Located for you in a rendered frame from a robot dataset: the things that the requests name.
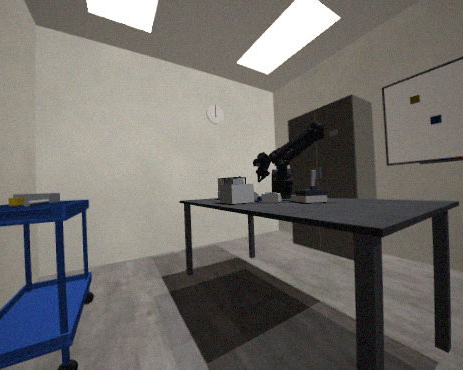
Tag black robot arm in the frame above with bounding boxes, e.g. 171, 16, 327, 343
253, 121, 324, 180

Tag white block with round holes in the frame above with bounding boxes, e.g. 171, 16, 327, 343
261, 192, 281, 203
220, 179, 259, 204

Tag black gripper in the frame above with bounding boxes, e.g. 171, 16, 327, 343
256, 166, 270, 183

